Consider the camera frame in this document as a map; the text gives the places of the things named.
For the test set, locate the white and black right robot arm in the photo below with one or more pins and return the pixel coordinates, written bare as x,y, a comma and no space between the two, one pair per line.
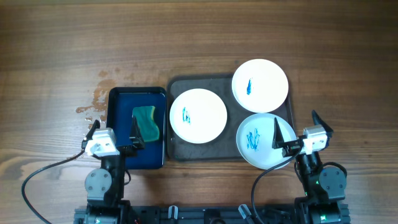
323,183

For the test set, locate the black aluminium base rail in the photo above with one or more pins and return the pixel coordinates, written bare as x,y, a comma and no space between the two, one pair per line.
280,213

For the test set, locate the white plate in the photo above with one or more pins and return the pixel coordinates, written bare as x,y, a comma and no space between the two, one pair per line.
260,86
254,140
198,116

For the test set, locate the dark blue tray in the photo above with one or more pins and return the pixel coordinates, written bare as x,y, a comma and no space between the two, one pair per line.
121,102

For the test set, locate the green and yellow sponge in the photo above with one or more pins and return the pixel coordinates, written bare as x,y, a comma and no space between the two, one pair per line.
146,123

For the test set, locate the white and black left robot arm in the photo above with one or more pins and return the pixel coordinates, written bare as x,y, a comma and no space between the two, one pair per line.
105,186

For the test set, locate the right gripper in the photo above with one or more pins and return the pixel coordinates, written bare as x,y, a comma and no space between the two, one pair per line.
318,122

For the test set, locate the dark brown serving tray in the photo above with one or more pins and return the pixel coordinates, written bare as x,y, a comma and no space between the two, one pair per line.
223,148

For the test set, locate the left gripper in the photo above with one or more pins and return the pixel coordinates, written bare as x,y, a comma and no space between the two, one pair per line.
135,137

